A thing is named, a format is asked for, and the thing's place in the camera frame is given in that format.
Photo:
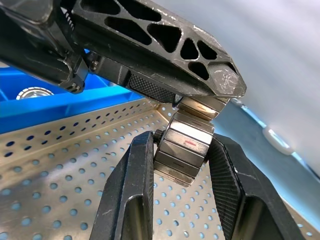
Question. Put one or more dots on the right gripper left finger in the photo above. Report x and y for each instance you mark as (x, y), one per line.
(130, 187)

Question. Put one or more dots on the metal roller with gear shaft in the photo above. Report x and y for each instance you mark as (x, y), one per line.
(185, 150)

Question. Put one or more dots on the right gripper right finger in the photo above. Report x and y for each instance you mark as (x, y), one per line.
(250, 205)

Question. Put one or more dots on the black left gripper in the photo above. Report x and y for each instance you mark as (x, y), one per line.
(30, 37)

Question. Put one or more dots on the white partition panel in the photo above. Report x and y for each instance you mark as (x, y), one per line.
(275, 50)

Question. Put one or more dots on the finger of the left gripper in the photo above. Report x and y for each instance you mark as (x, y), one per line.
(155, 65)

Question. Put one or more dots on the blue compartment tray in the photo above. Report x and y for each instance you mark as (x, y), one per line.
(62, 107)

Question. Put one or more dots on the perforated steel tray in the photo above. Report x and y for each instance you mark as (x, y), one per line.
(75, 180)

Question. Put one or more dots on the small white plastic piece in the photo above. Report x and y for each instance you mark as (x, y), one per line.
(276, 140)

